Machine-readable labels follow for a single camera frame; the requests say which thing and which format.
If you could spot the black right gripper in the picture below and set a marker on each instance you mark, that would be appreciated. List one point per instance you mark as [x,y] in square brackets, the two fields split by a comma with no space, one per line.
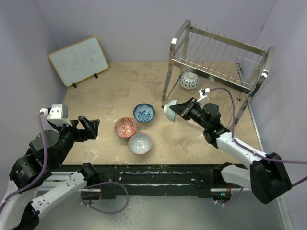
[183,109]

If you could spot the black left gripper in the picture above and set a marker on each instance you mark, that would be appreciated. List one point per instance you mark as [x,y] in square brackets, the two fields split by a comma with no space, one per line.
[90,131]

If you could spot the mint green bowl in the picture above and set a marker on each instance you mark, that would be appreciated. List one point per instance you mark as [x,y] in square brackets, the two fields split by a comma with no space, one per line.
[170,114]

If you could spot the dark blue patterned bowl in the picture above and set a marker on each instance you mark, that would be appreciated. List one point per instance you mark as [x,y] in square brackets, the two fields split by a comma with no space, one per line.
[189,80]

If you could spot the grey hexagon red-rim bowl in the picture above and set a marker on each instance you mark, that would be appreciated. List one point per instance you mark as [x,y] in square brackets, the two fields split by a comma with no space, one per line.
[140,143]

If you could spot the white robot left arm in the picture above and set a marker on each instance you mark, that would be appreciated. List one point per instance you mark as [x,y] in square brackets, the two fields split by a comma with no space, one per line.
[19,210]

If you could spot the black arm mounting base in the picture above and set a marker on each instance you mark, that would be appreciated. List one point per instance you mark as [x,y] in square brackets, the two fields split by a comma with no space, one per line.
[198,180]

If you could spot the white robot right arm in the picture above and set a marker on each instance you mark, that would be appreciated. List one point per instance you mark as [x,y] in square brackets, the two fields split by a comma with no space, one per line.
[263,174]

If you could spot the steel dish rack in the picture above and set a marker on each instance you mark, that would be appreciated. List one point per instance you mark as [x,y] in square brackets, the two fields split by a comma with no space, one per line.
[219,61]

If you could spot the orange patterned bowl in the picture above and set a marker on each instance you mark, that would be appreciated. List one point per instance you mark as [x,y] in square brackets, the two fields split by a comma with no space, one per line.
[125,127]

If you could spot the blue floral rim bowl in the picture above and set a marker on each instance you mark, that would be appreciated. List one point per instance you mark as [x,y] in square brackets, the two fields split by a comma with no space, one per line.
[144,112]

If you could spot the yellow framed whiteboard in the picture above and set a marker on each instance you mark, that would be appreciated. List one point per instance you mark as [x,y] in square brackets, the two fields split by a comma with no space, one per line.
[79,61]

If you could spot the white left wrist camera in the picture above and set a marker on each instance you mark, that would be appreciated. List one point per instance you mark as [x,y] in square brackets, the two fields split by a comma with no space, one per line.
[57,115]

